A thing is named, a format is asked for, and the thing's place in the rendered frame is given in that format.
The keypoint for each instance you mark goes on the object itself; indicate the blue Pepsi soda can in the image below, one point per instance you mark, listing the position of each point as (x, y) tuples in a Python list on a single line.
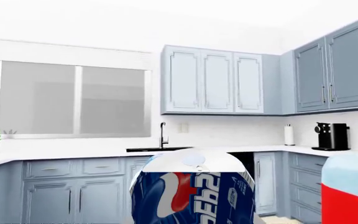
[(197, 198)]

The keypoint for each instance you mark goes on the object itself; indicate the black coffee machine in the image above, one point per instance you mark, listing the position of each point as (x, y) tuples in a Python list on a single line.
[(336, 137)]

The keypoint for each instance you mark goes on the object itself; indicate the white paper towel roll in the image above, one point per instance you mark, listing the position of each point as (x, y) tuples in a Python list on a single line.
[(289, 136)]

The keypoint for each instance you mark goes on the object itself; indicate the red-label bottle with black cap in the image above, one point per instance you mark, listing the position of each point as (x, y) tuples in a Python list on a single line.
[(346, 200)]

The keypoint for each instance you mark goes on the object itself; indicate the white wall outlet plate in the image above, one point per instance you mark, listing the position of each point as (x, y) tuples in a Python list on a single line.
[(184, 128)]

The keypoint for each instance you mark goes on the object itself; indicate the black tall kitchen faucet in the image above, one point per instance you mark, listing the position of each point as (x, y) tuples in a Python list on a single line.
[(164, 142)]

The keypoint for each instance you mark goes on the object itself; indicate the narrow blue-grey base cabinet door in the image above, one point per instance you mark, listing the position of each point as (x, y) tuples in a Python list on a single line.
[(266, 184)]

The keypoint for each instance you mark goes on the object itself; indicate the blue-grey base cabinet drawer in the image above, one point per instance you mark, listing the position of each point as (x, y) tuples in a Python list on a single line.
[(102, 166), (48, 169)]

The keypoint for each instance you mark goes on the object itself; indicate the two-door blue-grey wall cabinet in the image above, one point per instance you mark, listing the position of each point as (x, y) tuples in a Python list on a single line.
[(346, 67)]

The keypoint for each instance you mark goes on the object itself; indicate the blue-grey drawer stack cabinet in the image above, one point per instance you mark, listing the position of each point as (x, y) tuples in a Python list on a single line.
[(304, 184)]

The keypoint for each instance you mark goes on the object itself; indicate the three-door blue-grey wall cabinet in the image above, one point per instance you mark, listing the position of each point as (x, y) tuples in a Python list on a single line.
[(216, 81)]

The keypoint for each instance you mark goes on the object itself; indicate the white-framed sliding window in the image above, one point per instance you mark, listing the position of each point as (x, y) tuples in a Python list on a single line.
[(42, 98)]

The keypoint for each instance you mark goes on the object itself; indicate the black undermount kitchen sink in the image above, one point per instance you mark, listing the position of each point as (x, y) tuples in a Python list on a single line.
[(145, 149)]

